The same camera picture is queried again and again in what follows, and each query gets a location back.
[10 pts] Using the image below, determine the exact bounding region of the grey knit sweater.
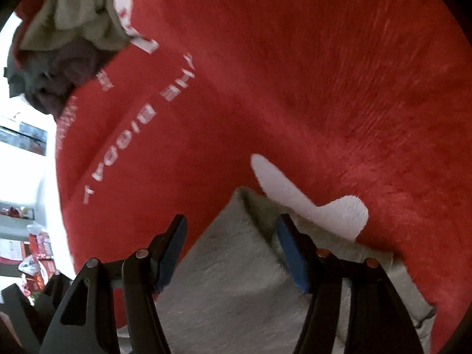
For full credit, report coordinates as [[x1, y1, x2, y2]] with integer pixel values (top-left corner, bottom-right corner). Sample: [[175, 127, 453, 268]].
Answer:
[[156, 187, 436, 353]]

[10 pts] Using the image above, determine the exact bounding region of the dark teal garment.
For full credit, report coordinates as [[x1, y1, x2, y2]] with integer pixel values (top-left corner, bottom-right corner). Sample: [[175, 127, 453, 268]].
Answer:
[[4, 50, 26, 98]]

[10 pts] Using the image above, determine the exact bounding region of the dark brown garment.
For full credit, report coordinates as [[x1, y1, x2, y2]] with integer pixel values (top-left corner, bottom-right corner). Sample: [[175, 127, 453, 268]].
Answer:
[[22, 38, 116, 119]]

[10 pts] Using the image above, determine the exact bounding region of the olive green garment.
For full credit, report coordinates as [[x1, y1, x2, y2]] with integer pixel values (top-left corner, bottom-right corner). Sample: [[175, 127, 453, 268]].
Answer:
[[19, 0, 130, 51]]

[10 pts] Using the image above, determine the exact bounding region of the red wedding blanket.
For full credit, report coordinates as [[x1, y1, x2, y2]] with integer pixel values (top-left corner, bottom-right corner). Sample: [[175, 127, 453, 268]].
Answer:
[[54, 0, 471, 353]]

